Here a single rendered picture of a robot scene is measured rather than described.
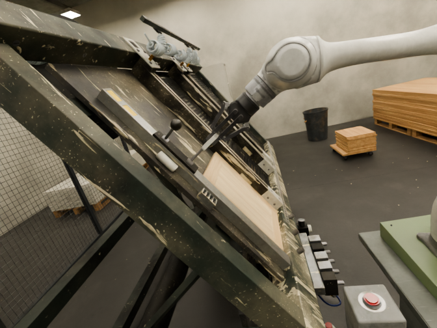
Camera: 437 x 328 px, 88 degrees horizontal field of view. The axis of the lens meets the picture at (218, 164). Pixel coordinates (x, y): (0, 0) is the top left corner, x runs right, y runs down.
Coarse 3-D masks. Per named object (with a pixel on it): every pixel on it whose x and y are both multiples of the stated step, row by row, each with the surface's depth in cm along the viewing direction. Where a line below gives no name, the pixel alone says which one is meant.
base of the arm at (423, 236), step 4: (420, 232) 97; (424, 232) 97; (428, 232) 96; (416, 236) 98; (420, 236) 96; (424, 236) 95; (428, 236) 94; (424, 240) 94; (428, 240) 92; (432, 240) 89; (428, 244) 91; (432, 244) 89; (436, 244) 87; (432, 248) 89; (436, 248) 87; (432, 252) 89; (436, 252) 87; (436, 256) 87
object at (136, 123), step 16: (112, 96) 77; (128, 112) 78; (144, 128) 78; (160, 144) 80; (176, 160) 81; (192, 176) 82; (224, 208) 85; (240, 224) 86; (256, 240) 88; (272, 256) 90; (288, 256) 94
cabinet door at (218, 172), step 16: (224, 160) 123; (208, 176) 94; (224, 176) 108; (240, 176) 123; (224, 192) 96; (240, 192) 109; (256, 192) 126; (240, 208) 96; (256, 208) 110; (272, 208) 127; (256, 224) 98; (272, 224) 111; (272, 240) 98
